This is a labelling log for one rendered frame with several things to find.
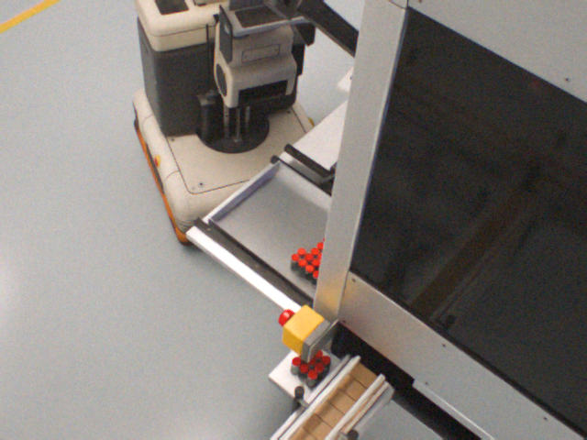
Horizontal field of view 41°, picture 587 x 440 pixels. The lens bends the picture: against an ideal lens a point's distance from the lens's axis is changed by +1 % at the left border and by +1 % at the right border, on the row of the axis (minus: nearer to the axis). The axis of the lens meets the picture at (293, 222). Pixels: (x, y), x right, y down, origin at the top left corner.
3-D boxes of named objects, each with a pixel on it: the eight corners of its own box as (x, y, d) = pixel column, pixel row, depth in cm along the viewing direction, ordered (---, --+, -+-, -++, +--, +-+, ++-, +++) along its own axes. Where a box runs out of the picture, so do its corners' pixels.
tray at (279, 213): (381, 241, 192) (383, 233, 189) (314, 308, 179) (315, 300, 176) (278, 169, 204) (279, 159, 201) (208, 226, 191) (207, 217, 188)
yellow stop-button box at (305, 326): (328, 340, 165) (332, 323, 159) (306, 363, 162) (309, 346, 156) (301, 319, 168) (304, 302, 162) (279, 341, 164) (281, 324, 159)
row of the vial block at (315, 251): (348, 235, 192) (350, 223, 189) (302, 279, 183) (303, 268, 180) (341, 229, 193) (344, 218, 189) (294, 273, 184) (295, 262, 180)
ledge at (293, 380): (353, 378, 171) (355, 374, 170) (316, 420, 165) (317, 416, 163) (304, 340, 176) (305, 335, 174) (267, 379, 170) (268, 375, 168)
